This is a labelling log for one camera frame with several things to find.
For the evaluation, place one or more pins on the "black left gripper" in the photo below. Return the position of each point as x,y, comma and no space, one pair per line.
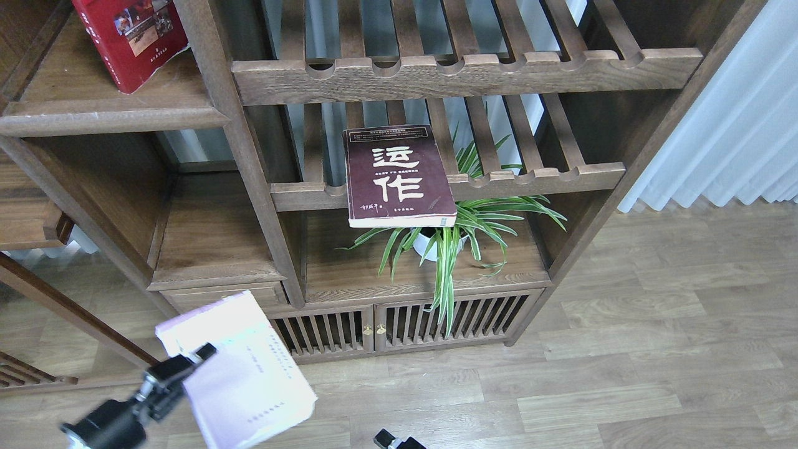
162,388

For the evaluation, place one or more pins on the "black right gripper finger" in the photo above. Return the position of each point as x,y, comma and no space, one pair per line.
385,439

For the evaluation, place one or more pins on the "white paperback book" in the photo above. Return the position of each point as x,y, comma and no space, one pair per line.
251,389

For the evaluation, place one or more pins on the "dark maroon book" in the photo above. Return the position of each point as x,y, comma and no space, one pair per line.
396,178

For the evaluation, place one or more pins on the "red paperback book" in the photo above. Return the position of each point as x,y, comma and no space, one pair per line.
134,38

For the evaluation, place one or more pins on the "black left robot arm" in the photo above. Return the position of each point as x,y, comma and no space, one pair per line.
116,424

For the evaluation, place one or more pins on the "white plant pot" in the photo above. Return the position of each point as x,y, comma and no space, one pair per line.
426,243

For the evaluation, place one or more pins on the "green spider plant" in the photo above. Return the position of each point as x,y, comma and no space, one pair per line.
489,217

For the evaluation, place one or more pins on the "dark wooden bookshelf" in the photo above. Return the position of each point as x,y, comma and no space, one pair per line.
219,173

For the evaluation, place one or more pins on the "white pleated curtain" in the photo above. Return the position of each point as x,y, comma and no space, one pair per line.
738,141

